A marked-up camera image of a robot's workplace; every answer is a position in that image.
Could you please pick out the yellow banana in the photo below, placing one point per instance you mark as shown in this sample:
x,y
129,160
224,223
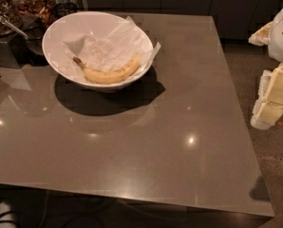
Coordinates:
x,y
107,76

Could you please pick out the white ceramic bowl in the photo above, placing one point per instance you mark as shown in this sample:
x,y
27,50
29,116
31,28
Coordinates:
x,y
81,23

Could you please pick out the white paper liner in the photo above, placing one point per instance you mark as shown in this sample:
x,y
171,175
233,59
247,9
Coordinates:
x,y
112,51

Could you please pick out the metal spoon handle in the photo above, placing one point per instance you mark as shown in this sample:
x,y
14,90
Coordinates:
x,y
5,21

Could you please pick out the glass jar of snacks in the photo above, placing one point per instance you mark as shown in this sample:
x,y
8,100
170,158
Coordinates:
x,y
42,9

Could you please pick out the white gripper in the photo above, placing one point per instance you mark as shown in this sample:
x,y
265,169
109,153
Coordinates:
x,y
282,35

